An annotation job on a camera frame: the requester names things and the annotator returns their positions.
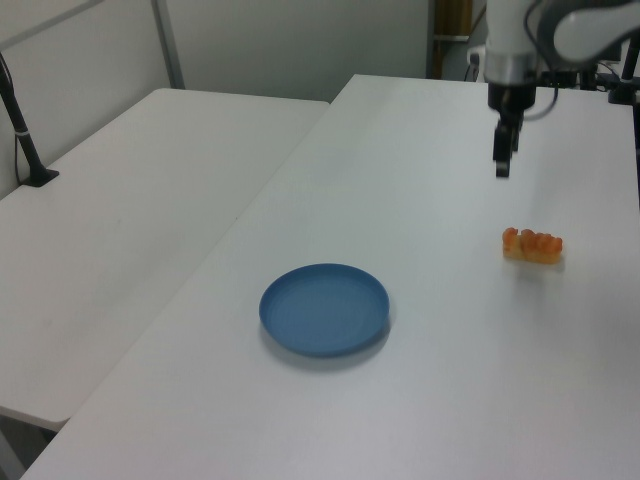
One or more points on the white side table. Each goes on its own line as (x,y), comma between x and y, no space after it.
(125,200)

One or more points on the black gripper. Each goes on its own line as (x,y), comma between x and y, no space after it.
(512,97)

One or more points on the black stand with white band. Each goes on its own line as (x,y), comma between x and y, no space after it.
(625,90)

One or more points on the black electronics boxes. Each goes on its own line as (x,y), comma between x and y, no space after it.
(560,77)

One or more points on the round blue plate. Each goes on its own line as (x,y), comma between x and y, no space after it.
(325,312)

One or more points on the wooden board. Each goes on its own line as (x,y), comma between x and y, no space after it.
(452,30)

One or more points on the orange braided bread roll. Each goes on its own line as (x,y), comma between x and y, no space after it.
(532,247)

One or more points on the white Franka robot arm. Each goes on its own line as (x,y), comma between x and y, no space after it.
(510,35)

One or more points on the grey partition frame post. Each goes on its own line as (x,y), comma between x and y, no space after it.
(167,45)

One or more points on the black camera pole with base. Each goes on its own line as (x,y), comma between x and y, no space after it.
(30,150)

